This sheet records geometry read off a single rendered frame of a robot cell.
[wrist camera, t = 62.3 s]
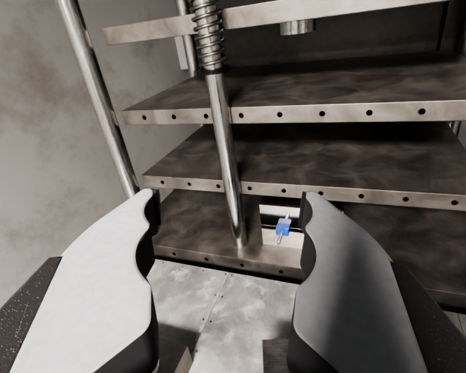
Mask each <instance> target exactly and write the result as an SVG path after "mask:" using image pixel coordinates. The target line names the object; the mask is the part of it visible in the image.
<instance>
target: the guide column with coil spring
mask: <svg viewBox="0 0 466 373"><path fill-rule="evenodd" d="M192 1H193V6H196V5H199V4H203V3H206V2H209V1H214V0H192ZM213 11H216V5H215V4H214V5H212V6H208V7H203V8H200V9H198V10H195V16H199V15H202V14H205V13H210V12H213ZM213 21H217V15H214V16H210V17H206V18H204V19H198V20H196V24H197V26H200V25H203V24H208V23H211V22H213ZM218 30H219V27H218V25H215V26H212V27H207V28H204V29H201V30H198V31H197V32H198V35H199V36H201V35H204V34H207V33H212V32H215V31H218ZM218 40H220V34H219V35H216V36H212V37H208V38H203V39H200V40H199V42H200V45H202V44H208V43H211V42H214V41H218ZM220 49H221V44H218V45H215V46H212V47H207V48H203V49H200V50H201V54H205V53H210V52H214V51H216V50H220ZM222 57H223V55H222V53H219V54H217V55H214V56H209V57H205V58H202V59H203V63H206V62H210V61H215V60H218V59H220V58H222ZM223 66H224V65H223V62H220V63H218V64H213V65H210V66H206V67H203V68H204V69H205V70H211V69H217V68H220V67H223ZM205 77H206V86H207V90H208V95H209V103H210V108H211V113H212V121H213V126H214V131H215V139H216V144H217V152H218V157H219V162H220V170H221V175H222V179H223V188H224V192H225V197H226V205H227V210H228V215H229V223H230V228H231V233H232V241H233V245H234V246H235V247H237V248H242V247H244V246H246V245H247V243H248V241H247V235H246V225H245V219H244V213H243V203H242V197H241V191H240V181H239V175H238V169H237V159H236V153H235V148H234V137H233V131H232V120H231V115H230V109H229V99H228V93H227V87H226V77H225V73H220V74H215V75H205Z"/></svg>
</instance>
